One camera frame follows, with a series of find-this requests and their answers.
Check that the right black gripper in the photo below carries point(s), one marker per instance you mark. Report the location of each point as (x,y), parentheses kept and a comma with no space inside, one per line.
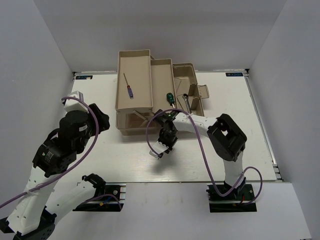
(171,146)

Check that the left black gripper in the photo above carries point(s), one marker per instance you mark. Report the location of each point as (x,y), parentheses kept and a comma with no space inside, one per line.
(103,117)

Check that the red blue handle screwdriver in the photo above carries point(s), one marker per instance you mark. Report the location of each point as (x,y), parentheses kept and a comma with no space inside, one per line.
(129,89)

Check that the green stubby screwdriver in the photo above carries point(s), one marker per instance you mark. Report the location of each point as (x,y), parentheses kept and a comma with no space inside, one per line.
(171,100)

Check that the large silver ratchet wrench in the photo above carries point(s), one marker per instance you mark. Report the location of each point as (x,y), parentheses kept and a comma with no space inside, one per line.
(186,100)

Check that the beige plastic toolbox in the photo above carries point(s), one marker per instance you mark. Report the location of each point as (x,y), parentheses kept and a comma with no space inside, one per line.
(150,80)

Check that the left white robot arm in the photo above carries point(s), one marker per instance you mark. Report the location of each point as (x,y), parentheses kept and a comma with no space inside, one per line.
(33,218)

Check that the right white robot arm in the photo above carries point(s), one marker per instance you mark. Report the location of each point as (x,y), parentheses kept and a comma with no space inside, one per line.
(227,139)

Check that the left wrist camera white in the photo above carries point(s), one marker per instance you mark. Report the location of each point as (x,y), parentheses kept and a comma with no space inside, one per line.
(73,105)

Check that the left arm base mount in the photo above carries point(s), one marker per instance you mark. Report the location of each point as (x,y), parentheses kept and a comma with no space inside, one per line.
(110,198)

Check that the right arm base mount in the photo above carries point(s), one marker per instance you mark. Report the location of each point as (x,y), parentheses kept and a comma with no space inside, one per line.
(240,203)

